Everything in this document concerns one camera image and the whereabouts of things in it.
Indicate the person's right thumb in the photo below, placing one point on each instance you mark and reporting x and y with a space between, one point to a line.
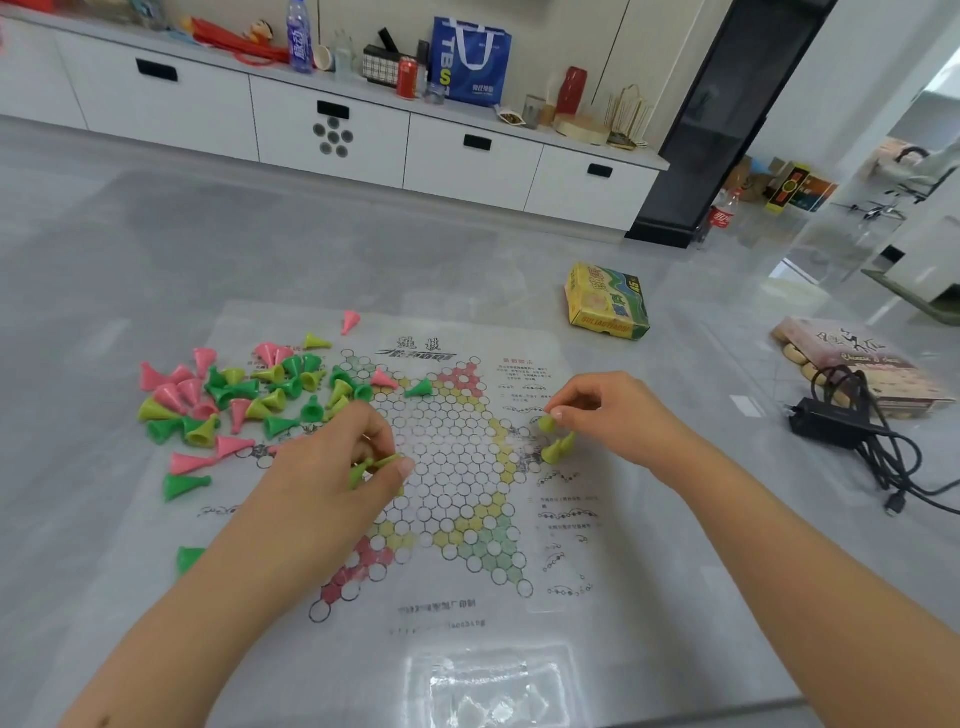
579 409

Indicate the white cup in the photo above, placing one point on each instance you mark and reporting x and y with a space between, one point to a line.
323 58

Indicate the checkered tissue box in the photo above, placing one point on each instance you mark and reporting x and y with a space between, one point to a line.
380 67

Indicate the person's right hand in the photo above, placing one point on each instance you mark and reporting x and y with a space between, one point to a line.
630 420

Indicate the brown chess set box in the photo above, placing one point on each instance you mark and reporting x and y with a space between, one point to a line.
870 360

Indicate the person's right forearm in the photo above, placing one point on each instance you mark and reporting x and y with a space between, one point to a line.
810 585

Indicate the blue shopping bag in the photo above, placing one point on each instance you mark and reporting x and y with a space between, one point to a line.
471 64

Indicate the office chair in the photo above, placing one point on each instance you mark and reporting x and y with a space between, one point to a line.
900 180

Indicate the clear glass bottle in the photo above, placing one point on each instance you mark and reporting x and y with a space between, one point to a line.
343 60

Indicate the brown cardboard box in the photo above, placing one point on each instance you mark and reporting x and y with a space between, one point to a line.
750 180

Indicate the red vase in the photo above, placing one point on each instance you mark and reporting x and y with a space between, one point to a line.
572 90

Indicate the small drinking glass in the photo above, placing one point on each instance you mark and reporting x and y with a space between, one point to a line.
533 112

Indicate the long red toy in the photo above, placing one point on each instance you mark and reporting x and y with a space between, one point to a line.
232 41

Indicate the person's left hand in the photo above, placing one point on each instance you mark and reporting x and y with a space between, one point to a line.
322 480

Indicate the blue label water bottle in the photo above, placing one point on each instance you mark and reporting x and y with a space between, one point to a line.
300 37

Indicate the white sideboard cabinet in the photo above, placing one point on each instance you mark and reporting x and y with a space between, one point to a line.
337 142

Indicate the black power adapter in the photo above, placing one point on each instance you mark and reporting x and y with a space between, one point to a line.
829 421

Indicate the black pillar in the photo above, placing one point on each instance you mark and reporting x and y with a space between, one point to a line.
720 120

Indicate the yellow cone game piece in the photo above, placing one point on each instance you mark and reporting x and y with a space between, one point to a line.
551 452
568 442
547 424

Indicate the clear plastic checkers board sheet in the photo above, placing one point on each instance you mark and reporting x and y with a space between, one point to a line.
465 465

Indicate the red label cola bottle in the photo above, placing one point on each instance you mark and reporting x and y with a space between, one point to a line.
724 214

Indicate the pile of coloured cone pawns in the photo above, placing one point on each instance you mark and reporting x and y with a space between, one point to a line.
225 405

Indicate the green cone game piece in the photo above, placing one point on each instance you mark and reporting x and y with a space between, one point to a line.
361 474

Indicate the clear plastic tray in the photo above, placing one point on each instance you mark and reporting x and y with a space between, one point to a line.
495 686

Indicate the person's left forearm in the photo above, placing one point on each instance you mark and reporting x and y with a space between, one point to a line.
210 622

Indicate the person's left thumb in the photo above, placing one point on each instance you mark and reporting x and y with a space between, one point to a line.
391 480

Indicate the red drink can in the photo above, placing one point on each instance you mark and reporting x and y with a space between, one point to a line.
406 79

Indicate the yellow green game box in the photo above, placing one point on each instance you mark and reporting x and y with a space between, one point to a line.
606 300

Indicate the round wooden box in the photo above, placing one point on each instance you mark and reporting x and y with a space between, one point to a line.
582 130

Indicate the yellow black carton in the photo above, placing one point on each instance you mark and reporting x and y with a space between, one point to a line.
786 189

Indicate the black remote control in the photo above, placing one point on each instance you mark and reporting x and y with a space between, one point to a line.
388 39

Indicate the small glass jar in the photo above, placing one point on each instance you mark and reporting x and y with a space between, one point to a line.
435 93

